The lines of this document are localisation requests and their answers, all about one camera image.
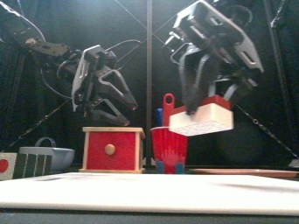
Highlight red utensil handle with hole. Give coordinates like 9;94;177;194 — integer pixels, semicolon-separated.
161;93;176;128

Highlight green white striped block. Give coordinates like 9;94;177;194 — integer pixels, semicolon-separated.
13;153;53;179

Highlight vertical black frame pole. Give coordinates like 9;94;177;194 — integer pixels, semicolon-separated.
144;0;154;168

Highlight brown wooden tray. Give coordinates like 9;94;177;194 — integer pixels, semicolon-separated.
189;168;299;179

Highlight toy sushi red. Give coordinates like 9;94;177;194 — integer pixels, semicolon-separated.
168;94;234;137

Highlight red wooden box with knob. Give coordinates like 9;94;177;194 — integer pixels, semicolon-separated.
78;126;145;175

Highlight blue utensil handle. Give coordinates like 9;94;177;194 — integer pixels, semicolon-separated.
154;108;164;128

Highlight white flat board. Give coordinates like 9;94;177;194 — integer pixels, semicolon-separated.
0;171;299;217

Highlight white block with red dot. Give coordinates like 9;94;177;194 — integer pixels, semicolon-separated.
0;151;18;182

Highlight red plastic cup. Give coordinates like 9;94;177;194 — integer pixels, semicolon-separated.
149;125;189;175

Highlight grey curved handle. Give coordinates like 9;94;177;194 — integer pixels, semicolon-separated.
33;136;58;149

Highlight light blue bowl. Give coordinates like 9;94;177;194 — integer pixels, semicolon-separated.
17;146;76;173

